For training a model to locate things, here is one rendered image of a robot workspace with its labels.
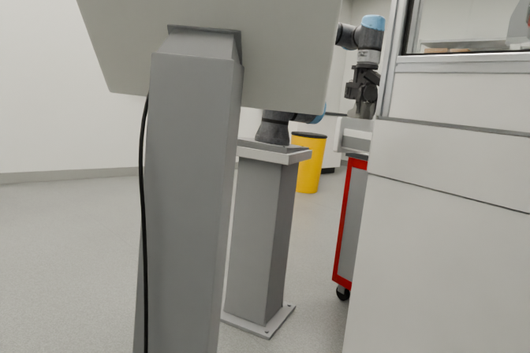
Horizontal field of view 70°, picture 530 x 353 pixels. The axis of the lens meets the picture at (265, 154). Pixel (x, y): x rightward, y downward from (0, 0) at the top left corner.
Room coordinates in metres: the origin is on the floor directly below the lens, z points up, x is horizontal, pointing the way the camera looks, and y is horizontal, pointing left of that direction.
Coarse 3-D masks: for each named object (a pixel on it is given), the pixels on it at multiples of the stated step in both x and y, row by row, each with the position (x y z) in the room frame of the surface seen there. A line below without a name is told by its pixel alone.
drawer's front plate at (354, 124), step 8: (344, 120) 1.17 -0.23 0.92; (352, 120) 1.19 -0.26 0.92; (360, 120) 1.22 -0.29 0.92; (368, 120) 1.24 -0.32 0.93; (336, 128) 1.17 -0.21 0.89; (344, 128) 1.17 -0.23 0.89; (352, 128) 1.19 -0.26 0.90; (360, 128) 1.22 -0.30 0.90; (368, 128) 1.25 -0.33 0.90; (336, 136) 1.16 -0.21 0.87; (336, 144) 1.16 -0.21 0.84; (336, 152) 1.16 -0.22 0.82; (344, 152) 1.18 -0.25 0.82; (352, 152) 1.20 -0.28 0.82; (360, 152) 1.23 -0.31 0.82
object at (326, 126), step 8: (328, 112) 5.30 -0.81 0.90; (328, 120) 5.36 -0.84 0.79; (336, 120) 5.50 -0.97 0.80; (288, 128) 5.00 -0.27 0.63; (296, 128) 4.91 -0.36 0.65; (304, 128) 5.01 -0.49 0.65; (312, 128) 5.13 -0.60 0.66; (320, 128) 5.25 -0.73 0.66; (328, 128) 5.38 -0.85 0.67; (328, 136) 5.40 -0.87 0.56; (328, 144) 5.42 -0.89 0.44; (328, 152) 5.43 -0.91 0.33; (328, 160) 5.45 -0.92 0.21; (336, 160) 5.59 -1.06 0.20; (328, 168) 5.56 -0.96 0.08
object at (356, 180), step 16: (352, 160) 1.81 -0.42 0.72; (352, 176) 1.81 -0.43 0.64; (352, 192) 1.80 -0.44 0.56; (352, 208) 1.79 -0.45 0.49; (352, 224) 1.78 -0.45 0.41; (352, 240) 1.76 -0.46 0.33; (336, 256) 1.82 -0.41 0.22; (352, 256) 1.75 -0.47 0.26; (336, 272) 1.81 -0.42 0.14; (352, 272) 1.74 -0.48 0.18
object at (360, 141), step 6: (348, 132) 1.15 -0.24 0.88; (354, 132) 1.14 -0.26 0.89; (360, 132) 1.12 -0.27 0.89; (366, 132) 1.10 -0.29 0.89; (342, 138) 1.17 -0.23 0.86; (348, 138) 1.15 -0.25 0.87; (354, 138) 1.13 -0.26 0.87; (360, 138) 1.12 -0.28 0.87; (366, 138) 1.10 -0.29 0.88; (342, 144) 1.16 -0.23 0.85; (348, 144) 1.15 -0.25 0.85; (354, 144) 1.13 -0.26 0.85; (360, 144) 1.11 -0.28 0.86; (366, 144) 1.10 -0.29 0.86; (360, 150) 1.11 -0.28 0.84; (366, 150) 1.09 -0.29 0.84
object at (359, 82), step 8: (360, 64) 1.26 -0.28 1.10; (368, 64) 1.25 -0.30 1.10; (360, 72) 1.28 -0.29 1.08; (352, 80) 1.32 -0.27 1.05; (360, 80) 1.28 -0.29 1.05; (368, 80) 1.26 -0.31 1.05; (352, 88) 1.28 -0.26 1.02; (360, 88) 1.25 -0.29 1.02; (368, 88) 1.25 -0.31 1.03; (376, 88) 1.28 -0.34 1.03; (344, 96) 1.30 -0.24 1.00; (352, 96) 1.27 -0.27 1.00; (368, 96) 1.25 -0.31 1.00; (376, 96) 1.28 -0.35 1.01
